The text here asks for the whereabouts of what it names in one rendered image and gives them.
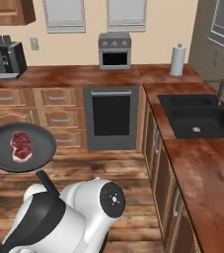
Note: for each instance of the black double sink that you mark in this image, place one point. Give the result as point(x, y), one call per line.
point(199, 118)

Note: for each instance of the grey wall socket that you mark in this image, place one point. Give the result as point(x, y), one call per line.
point(34, 43)

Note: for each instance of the white paper towel roll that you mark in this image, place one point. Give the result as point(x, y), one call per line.
point(177, 61)

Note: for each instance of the grey toaster oven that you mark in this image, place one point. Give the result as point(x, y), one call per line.
point(114, 42)

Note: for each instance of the wooden base cupboard run with drawers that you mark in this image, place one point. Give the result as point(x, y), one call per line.
point(60, 99)

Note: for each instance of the grey wall switch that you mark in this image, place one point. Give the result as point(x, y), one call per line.
point(217, 57)

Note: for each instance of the black frying pan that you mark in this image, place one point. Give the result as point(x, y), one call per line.
point(41, 145)

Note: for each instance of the raw red steak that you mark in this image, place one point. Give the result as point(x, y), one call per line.
point(21, 147)

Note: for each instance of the dark grey tap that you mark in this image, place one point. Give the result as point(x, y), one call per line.
point(220, 90)

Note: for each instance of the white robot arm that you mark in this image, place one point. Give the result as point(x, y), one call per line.
point(80, 210)

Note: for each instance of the black coffee machine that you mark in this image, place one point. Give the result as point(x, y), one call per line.
point(8, 59)

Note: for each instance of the wooden base cupboard run under sink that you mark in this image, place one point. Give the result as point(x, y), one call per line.
point(164, 178)

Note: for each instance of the wooden wall cupboard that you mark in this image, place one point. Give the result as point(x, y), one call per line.
point(8, 11)

